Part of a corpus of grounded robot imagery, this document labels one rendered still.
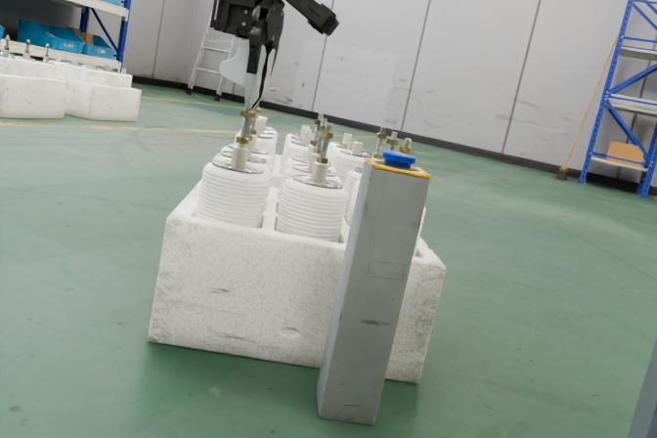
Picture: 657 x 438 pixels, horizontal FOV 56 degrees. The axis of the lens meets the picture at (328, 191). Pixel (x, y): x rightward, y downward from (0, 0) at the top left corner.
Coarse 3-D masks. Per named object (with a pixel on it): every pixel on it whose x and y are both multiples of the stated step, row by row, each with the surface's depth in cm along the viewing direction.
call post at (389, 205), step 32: (384, 192) 69; (416, 192) 70; (352, 224) 75; (384, 224) 70; (416, 224) 70; (352, 256) 71; (384, 256) 71; (352, 288) 71; (384, 288) 72; (352, 320) 72; (384, 320) 72; (352, 352) 73; (384, 352) 73; (320, 384) 77; (352, 384) 73; (320, 416) 74; (352, 416) 74
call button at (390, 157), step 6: (384, 156) 71; (390, 156) 71; (396, 156) 70; (402, 156) 70; (408, 156) 71; (414, 156) 72; (384, 162) 72; (390, 162) 71; (396, 162) 71; (402, 162) 71; (408, 162) 71; (414, 162) 72; (408, 168) 72
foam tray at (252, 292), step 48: (192, 192) 100; (192, 240) 82; (240, 240) 83; (288, 240) 83; (192, 288) 83; (240, 288) 84; (288, 288) 84; (336, 288) 85; (432, 288) 86; (192, 336) 85; (240, 336) 85; (288, 336) 86
